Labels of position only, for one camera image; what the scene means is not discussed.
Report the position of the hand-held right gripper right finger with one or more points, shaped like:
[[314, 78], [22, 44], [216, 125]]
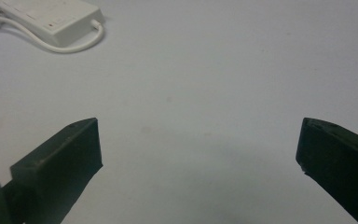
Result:
[[341, 161]]

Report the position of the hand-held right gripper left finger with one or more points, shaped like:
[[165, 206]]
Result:
[[59, 165]]

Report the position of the white power strip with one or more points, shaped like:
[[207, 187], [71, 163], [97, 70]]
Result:
[[51, 17]]

